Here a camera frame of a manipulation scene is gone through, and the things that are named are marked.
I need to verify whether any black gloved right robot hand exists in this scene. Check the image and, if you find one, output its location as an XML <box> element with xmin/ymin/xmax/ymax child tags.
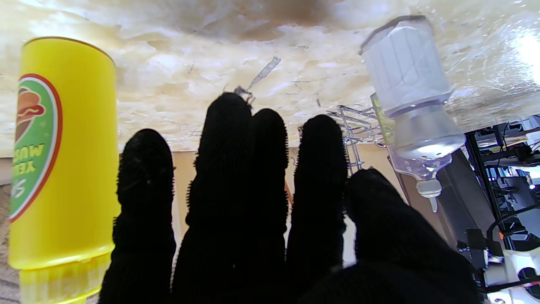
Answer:
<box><xmin>98</xmin><ymin>92</ymin><xmax>481</xmax><ymax>304</ymax></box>

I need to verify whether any clear olive oil bottle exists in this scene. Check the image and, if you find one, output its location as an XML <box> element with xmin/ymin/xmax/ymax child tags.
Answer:
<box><xmin>370</xmin><ymin>93</ymin><xmax>443</xmax><ymax>212</ymax></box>

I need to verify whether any white shaker with silver cap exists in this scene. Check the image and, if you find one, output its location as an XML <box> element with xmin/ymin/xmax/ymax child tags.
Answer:
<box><xmin>359</xmin><ymin>16</ymin><xmax>467</xmax><ymax>161</ymax></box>

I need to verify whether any clear tape strip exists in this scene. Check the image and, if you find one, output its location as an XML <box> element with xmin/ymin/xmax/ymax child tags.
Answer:
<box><xmin>234</xmin><ymin>56</ymin><xmax>282</xmax><ymax>104</ymax></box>

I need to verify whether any yellow mustard squeeze bottle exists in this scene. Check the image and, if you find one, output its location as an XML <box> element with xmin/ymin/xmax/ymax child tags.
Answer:
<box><xmin>8</xmin><ymin>37</ymin><xmax>121</xmax><ymax>304</ymax></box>

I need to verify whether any dark flat television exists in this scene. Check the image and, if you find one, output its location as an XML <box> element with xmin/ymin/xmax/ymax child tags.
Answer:
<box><xmin>397</xmin><ymin>148</ymin><xmax>498</xmax><ymax>254</ymax></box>

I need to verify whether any black equipment shelf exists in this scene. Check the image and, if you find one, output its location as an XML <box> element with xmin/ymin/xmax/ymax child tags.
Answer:
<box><xmin>464</xmin><ymin>114</ymin><xmax>540</xmax><ymax>237</ymax></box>

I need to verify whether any chrome wire seasoning rack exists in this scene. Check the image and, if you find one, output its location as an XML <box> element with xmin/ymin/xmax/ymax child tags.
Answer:
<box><xmin>297</xmin><ymin>106</ymin><xmax>395</xmax><ymax>176</ymax></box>

